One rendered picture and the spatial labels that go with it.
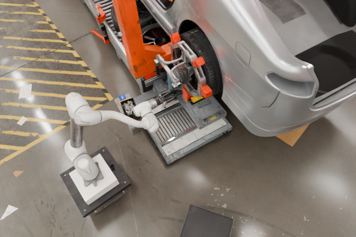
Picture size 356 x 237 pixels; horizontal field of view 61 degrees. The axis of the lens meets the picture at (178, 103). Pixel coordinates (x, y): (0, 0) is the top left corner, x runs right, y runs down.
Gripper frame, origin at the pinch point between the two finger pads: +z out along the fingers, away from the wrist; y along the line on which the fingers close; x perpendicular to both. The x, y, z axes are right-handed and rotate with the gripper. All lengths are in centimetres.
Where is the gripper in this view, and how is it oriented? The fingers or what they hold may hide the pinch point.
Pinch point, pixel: (175, 92)
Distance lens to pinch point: 274.6
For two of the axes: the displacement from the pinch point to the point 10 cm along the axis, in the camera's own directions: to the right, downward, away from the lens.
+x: -0.4, -5.8, -8.1
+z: 8.7, -4.3, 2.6
